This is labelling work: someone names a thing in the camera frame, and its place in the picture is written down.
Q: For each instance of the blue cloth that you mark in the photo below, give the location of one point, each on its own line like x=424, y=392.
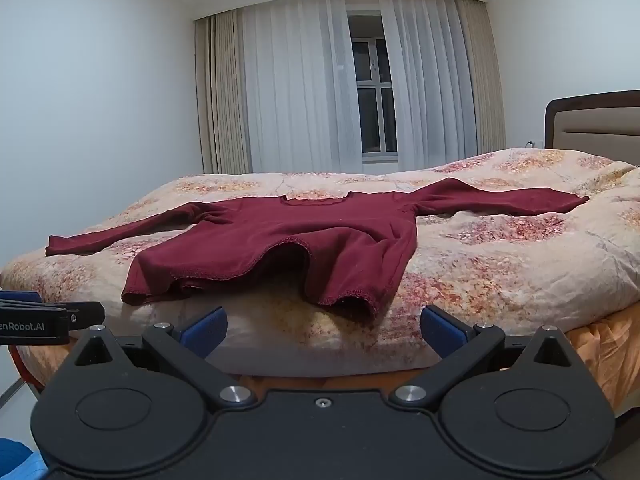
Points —
x=17, y=460

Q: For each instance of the dark red long-sleeve sweater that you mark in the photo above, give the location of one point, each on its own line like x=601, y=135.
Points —
x=280, y=247

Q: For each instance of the beige drape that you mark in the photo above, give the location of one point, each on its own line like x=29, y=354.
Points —
x=487, y=80
x=220, y=95

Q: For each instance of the brown padded bed headboard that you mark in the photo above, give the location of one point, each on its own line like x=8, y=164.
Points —
x=595, y=122

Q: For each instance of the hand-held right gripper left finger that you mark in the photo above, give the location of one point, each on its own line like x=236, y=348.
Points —
x=206, y=334

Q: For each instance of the white sheer curtain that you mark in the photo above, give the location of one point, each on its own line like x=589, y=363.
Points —
x=295, y=85
x=430, y=80

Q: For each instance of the white framed window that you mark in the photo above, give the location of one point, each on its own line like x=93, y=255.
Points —
x=372, y=85

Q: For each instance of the bed with floral quilt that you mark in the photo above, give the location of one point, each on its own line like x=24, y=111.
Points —
x=500, y=260

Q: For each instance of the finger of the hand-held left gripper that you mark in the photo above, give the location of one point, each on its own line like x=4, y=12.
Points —
x=87, y=314
x=20, y=296

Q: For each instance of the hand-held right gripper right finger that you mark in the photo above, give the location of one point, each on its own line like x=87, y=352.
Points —
x=441, y=332

